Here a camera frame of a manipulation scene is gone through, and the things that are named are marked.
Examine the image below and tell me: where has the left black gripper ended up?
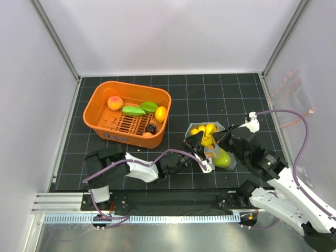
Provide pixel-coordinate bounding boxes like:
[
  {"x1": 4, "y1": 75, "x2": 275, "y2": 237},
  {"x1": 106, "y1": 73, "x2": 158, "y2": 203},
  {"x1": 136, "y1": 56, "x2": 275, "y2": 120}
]
[{"x1": 171, "y1": 131, "x2": 206, "y2": 176}]

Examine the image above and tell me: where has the yellow banana bunch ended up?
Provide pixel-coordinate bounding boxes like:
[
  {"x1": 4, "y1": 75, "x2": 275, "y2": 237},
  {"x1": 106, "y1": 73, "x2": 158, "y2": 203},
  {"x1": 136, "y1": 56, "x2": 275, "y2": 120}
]
[{"x1": 190, "y1": 123, "x2": 217, "y2": 147}]

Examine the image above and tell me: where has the peach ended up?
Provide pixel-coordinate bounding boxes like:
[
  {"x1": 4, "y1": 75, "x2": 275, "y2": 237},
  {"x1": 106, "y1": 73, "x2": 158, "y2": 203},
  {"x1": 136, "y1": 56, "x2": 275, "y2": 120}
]
[
  {"x1": 204, "y1": 145, "x2": 215, "y2": 159},
  {"x1": 107, "y1": 96, "x2": 123, "y2": 111},
  {"x1": 142, "y1": 132, "x2": 154, "y2": 138}
]

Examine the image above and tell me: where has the clear zip top bag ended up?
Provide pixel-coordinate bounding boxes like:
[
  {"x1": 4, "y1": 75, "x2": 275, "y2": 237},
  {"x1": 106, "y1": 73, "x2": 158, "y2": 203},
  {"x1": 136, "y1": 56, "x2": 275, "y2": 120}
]
[{"x1": 185, "y1": 121, "x2": 236, "y2": 171}]

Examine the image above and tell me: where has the green pear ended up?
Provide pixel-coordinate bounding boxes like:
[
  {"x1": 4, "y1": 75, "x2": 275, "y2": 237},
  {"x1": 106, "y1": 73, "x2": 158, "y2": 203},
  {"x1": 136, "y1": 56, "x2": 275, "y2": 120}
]
[{"x1": 214, "y1": 148, "x2": 231, "y2": 168}]

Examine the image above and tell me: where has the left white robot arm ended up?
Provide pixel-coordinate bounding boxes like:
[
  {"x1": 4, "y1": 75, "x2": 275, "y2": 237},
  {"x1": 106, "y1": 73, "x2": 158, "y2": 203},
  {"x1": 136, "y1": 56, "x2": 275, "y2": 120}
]
[{"x1": 83, "y1": 133, "x2": 214, "y2": 210}]

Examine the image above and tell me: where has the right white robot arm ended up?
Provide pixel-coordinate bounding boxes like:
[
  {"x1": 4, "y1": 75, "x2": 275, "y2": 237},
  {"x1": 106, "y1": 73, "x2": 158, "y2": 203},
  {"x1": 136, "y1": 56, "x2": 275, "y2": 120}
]
[{"x1": 213, "y1": 125, "x2": 335, "y2": 251}]

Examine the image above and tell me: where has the yellow orange mango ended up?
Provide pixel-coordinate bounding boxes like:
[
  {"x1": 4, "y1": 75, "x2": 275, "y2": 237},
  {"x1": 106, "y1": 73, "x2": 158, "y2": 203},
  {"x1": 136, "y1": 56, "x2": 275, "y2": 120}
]
[{"x1": 155, "y1": 106, "x2": 167, "y2": 123}]

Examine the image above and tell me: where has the dark purple mangosteen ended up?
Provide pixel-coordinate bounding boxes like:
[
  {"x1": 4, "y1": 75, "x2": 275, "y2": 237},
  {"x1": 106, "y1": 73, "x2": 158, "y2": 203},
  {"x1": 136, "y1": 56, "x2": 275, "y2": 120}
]
[{"x1": 145, "y1": 123, "x2": 157, "y2": 135}]

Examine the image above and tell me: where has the black grid mat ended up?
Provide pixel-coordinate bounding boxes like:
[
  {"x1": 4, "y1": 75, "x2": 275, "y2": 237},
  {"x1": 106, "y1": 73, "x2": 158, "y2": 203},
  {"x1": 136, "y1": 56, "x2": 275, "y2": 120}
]
[{"x1": 49, "y1": 73, "x2": 287, "y2": 190}]

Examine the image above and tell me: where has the green starfruit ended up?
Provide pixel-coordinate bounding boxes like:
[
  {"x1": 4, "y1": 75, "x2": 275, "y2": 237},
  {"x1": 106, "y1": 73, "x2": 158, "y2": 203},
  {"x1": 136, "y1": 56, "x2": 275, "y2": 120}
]
[{"x1": 140, "y1": 101, "x2": 159, "y2": 113}]

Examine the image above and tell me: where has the orange plastic basket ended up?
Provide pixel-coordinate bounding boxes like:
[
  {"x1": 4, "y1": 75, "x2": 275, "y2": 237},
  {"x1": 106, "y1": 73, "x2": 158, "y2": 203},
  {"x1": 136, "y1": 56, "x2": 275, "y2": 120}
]
[{"x1": 83, "y1": 81, "x2": 172, "y2": 149}]

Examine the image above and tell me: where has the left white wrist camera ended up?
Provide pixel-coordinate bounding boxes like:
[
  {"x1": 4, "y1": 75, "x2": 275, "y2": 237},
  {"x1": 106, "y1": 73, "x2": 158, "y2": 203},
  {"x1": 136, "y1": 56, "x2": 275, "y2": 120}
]
[{"x1": 202, "y1": 158, "x2": 215, "y2": 173}]

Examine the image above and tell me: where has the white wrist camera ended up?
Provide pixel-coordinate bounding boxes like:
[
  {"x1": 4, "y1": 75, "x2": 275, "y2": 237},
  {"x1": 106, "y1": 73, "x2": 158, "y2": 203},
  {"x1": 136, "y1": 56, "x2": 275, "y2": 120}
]
[
  {"x1": 239, "y1": 112, "x2": 260, "y2": 133},
  {"x1": 202, "y1": 158, "x2": 215, "y2": 173}
]

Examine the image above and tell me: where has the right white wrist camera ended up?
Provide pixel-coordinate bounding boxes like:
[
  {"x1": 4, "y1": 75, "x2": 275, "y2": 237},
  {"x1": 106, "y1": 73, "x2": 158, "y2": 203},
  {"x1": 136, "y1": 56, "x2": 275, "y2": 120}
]
[{"x1": 239, "y1": 112, "x2": 260, "y2": 133}]

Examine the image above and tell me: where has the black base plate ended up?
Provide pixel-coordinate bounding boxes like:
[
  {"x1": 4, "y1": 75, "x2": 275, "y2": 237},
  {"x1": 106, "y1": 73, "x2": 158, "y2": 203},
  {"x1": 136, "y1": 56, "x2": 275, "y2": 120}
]
[{"x1": 97, "y1": 188, "x2": 255, "y2": 216}]

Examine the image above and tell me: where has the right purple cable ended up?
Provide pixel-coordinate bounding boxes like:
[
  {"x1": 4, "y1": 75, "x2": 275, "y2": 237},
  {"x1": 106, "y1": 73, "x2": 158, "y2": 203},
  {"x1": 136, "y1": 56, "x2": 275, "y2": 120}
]
[{"x1": 241, "y1": 109, "x2": 336, "y2": 231}]

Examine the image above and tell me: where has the purple cable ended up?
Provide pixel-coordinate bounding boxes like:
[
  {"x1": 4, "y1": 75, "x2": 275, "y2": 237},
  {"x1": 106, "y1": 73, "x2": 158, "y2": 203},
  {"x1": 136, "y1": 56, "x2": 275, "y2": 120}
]
[
  {"x1": 82, "y1": 149, "x2": 208, "y2": 229},
  {"x1": 241, "y1": 109, "x2": 336, "y2": 231}
]

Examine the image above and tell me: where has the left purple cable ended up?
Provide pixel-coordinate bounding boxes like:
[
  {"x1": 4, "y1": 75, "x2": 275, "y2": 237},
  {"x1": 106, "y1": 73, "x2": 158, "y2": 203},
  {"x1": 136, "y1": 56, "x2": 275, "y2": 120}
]
[{"x1": 82, "y1": 149, "x2": 208, "y2": 229}]

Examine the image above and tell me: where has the slotted cable duct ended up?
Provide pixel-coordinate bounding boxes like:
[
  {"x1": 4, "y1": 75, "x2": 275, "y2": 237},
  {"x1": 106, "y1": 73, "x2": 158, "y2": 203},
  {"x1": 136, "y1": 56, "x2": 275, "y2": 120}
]
[{"x1": 43, "y1": 212, "x2": 240, "y2": 224}]

